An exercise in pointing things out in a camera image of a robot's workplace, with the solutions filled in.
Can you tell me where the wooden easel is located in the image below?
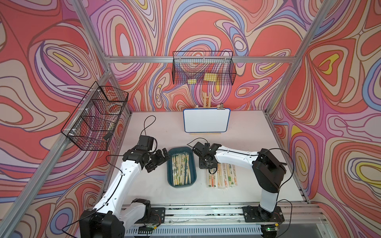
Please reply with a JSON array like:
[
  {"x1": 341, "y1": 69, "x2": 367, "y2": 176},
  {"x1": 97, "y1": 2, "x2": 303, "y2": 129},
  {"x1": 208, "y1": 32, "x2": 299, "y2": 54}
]
[{"x1": 195, "y1": 92, "x2": 212, "y2": 109}]

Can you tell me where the yellow note large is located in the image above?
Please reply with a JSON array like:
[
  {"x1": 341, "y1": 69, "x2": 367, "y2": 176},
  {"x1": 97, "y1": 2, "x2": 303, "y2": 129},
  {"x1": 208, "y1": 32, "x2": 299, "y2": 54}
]
[{"x1": 203, "y1": 73, "x2": 218, "y2": 82}]

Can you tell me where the red print chopstick pack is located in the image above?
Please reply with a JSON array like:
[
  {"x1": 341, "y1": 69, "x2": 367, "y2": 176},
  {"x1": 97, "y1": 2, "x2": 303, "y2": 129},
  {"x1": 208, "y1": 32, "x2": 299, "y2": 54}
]
[{"x1": 232, "y1": 165, "x2": 237, "y2": 186}]

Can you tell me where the teal storage box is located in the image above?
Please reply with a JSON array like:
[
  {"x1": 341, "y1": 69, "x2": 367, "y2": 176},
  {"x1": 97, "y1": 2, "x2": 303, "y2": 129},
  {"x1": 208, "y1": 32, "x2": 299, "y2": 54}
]
[{"x1": 167, "y1": 147, "x2": 197, "y2": 188}]

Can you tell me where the black wire basket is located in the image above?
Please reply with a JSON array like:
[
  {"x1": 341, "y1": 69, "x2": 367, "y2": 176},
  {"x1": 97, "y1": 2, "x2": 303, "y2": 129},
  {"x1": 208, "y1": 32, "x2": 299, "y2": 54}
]
[
  {"x1": 61, "y1": 82, "x2": 129, "y2": 151},
  {"x1": 172, "y1": 50, "x2": 237, "y2": 85}
]

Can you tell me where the green label chopstick pack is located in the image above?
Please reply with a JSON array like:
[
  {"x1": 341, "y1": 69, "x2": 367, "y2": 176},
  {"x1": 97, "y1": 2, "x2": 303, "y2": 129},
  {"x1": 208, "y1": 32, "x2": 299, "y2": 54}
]
[{"x1": 226, "y1": 164, "x2": 232, "y2": 187}]

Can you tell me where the black wire basket left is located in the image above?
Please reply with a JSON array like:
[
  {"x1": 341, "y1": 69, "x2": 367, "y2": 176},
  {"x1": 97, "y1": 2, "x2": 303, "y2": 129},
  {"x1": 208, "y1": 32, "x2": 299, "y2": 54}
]
[{"x1": 61, "y1": 82, "x2": 129, "y2": 151}]

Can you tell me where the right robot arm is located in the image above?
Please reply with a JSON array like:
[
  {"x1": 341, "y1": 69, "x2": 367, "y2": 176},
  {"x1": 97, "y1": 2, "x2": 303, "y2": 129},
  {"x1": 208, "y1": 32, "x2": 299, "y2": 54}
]
[{"x1": 192, "y1": 142, "x2": 286, "y2": 215}]

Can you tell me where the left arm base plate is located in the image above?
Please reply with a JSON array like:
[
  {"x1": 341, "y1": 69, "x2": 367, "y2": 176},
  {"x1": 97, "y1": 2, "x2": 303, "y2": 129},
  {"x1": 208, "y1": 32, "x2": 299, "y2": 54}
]
[{"x1": 135, "y1": 207, "x2": 166, "y2": 225}]

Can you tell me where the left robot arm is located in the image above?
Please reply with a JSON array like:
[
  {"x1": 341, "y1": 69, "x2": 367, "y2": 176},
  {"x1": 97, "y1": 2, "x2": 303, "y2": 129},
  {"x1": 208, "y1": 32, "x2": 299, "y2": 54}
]
[{"x1": 79, "y1": 135, "x2": 170, "y2": 238}]

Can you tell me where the panda print chopstick pack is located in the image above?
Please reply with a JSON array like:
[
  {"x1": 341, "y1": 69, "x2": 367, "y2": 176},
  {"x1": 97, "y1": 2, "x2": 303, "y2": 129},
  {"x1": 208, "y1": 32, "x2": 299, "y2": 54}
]
[{"x1": 230, "y1": 164, "x2": 234, "y2": 187}]

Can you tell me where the metal binder clip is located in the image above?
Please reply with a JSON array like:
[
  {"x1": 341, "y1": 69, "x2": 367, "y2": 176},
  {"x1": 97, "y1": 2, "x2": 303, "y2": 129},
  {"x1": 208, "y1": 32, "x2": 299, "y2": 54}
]
[{"x1": 217, "y1": 104, "x2": 225, "y2": 110}]

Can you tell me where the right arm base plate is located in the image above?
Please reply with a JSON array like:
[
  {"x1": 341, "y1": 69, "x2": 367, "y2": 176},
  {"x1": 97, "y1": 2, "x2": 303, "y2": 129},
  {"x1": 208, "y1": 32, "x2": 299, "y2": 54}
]
[{"x1": 242, "y1": 206, "x2": 285, "y2": 224}]

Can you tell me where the red green chopstick pack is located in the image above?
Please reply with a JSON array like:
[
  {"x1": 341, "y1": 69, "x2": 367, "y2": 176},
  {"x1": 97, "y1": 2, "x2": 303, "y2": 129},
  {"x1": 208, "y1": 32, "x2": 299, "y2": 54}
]
[{"x1": 217, "y1": 164, "x2": 225, "y2": 189}]

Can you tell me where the black wire basket back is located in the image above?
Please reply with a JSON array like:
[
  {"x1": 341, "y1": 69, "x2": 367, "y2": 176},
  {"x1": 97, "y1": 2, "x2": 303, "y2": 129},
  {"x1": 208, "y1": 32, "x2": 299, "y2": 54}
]
[{"x1": 172, "y1": 50, "x2": 237, "y2": 85}]

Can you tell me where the white board blue frame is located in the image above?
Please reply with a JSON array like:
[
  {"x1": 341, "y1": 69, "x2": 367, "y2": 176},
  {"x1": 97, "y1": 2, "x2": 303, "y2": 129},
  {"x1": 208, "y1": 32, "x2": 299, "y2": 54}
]
[{"x1": 183, "y1": 108, "x2": 231, "y2": 133}]

